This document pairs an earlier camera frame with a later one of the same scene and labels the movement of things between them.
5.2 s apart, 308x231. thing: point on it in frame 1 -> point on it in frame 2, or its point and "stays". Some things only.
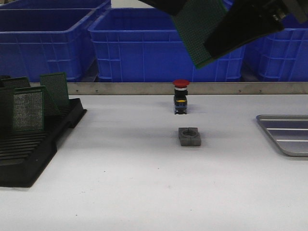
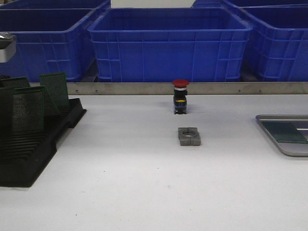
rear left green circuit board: (16, 83) stays
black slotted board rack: (23, 156) stays
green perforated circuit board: (195, 19) -> (287, 132)
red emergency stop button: (180, 96) stays
